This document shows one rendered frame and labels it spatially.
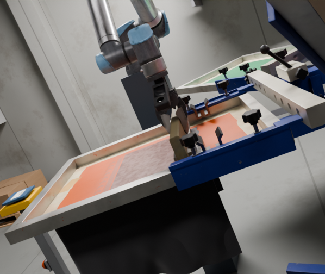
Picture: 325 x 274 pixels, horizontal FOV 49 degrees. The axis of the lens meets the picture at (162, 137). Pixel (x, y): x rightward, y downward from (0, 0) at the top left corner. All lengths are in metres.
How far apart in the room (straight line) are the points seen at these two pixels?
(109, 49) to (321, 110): 0.71
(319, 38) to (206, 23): 3.62
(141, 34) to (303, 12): 0.67
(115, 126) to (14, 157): 1.71
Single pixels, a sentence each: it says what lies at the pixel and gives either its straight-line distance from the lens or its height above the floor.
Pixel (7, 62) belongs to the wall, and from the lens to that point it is 5.20.
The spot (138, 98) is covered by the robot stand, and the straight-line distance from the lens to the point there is 1.74.
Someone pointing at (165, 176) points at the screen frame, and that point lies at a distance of 0.89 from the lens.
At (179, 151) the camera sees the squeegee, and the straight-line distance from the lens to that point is 0.94.
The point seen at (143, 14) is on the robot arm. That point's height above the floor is 1.42.
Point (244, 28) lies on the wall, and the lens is 4.16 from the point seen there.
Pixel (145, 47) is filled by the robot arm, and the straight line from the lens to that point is 1.09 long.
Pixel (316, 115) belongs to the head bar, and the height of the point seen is 1.02.
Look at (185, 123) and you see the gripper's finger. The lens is 1.13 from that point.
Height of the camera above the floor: 1.29
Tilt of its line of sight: 14 degrees down
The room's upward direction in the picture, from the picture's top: 23 degrees counter-clockwise
